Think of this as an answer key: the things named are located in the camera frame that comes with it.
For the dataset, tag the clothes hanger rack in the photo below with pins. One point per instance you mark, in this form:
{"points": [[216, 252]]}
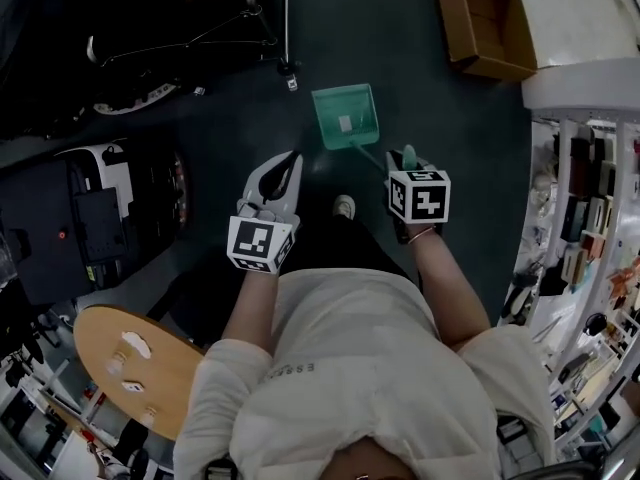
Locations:
{"points": [[286, 28]]}

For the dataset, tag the row of small boxes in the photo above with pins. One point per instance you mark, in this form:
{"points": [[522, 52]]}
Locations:
{"points": [[575, 218]]}

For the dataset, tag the person's head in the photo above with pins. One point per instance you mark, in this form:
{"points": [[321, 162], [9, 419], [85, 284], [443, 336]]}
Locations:
{"points": [[370, 463]]}

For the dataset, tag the person's black trousers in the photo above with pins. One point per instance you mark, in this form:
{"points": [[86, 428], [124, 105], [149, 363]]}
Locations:
{"points": [[350, 248]]}

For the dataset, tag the open cardboard box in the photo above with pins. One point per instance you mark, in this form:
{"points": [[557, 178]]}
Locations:
{"points": [[495, 23]]}

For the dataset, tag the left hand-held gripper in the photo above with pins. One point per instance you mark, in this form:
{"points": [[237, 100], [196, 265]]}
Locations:
{"points": [[255, 243]]}

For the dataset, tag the white metal shelf unit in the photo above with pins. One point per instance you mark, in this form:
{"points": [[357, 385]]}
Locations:
{"points": [[566, 148]]}

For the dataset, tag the person's white shoe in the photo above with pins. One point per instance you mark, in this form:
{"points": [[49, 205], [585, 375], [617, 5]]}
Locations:
{"points": [[344, 205]]}

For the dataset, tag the green dustpan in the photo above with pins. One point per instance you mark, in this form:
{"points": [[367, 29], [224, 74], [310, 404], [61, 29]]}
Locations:
{"points": [[332, 105]]}

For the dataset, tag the round wooden table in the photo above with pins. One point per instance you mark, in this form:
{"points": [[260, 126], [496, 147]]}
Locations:
{"points": [[115, 403]]}

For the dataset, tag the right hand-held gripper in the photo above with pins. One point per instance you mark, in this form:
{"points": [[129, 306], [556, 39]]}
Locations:
{"points": [[420, 198]]}

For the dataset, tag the person's right forearm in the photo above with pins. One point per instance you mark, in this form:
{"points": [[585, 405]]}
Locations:
{"points": [[440, 288]]}

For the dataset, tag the person's white shirt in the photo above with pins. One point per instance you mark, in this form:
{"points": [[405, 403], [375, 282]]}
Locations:
{"points": [[350, 368]]}

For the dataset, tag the person's left forearm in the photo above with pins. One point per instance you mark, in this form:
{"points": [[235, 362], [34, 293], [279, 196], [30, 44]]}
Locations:
{"points": [[250, 313]]}

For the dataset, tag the small white card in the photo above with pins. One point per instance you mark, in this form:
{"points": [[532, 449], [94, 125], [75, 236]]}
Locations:
{"points": [[134, 386]]}

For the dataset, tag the black and white machine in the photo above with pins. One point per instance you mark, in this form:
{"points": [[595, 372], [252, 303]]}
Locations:
{"points": [[95, 228]]}

